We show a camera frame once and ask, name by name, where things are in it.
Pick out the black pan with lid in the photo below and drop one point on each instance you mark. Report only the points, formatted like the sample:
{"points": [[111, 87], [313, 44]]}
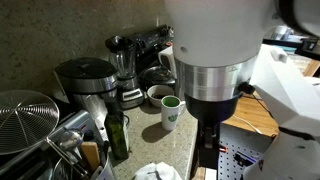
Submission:
{"points": [[156, 75]]}

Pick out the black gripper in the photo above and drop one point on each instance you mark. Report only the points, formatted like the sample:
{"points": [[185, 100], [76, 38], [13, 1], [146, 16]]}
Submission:
{"points": [[211, 108]]}

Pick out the black silver blender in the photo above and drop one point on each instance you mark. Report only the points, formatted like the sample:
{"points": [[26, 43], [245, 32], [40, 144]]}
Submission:
{"points": [[125, 66]]}

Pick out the black smooth base plate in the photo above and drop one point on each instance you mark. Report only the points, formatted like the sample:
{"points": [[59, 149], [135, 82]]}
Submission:
{"points": [[245, 133]]}

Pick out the white kettle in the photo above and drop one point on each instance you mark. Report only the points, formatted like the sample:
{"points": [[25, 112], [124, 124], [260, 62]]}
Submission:
{"points": [[168, 60]]}

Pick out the black pegboard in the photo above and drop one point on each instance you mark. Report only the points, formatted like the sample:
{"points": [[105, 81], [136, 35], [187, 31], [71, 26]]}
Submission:
{"points": [[230, 170]]}

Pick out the steel utensil holder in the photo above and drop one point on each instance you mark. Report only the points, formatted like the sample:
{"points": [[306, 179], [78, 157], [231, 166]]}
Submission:
{"points": [[106, 171]]}

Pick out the white bowl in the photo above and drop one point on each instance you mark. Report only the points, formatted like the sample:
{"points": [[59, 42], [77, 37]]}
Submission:
{"points": [[160, 95]]}

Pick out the black edge bracket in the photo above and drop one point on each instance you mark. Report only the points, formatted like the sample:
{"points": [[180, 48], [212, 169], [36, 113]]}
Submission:
{"points": [[207, 158]]}

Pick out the wooden spatula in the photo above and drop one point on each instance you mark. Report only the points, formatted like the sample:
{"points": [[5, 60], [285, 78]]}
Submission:
{"points": [[90, 153]]}

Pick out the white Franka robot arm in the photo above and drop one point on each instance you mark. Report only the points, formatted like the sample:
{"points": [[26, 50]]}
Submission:
{"points": [[213, 26]]}

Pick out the black toaster oven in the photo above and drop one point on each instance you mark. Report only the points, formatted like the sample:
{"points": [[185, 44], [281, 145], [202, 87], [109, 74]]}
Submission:
{"points": [[150, 40]]}

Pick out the black silver coffee maker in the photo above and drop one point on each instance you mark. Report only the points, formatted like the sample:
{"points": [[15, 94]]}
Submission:
{"points": [[86, 80]]}

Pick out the white cloth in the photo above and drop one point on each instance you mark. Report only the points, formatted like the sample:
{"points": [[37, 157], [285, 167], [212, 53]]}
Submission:
{"points": [[156, 171]]}

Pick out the steel ladle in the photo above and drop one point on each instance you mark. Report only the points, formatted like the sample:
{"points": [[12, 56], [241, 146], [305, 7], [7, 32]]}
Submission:
{"points": [[70, 138]]}

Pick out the silver black toaster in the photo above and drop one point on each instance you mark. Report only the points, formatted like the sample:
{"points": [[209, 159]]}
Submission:
{"points": [[78, 123]]}

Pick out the white cup with green logo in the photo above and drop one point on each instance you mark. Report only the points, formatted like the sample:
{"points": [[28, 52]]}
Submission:
{"points": [[170, 116]]}

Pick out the dark green oil bottle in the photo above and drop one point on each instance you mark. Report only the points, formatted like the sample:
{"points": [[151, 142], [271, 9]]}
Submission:
{"points": [[116, 133]]}

